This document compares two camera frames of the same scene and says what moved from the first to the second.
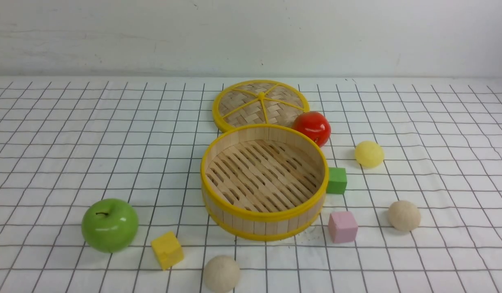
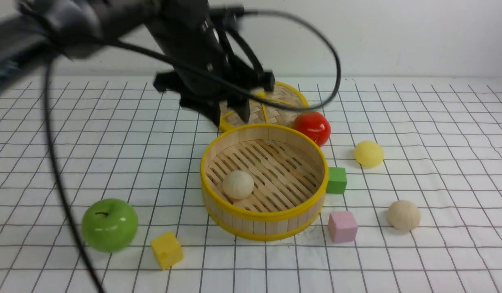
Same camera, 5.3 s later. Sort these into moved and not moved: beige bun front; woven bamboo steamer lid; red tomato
Moved: beige bun front
Not moved: woven bamboo steamer lid; red tomato
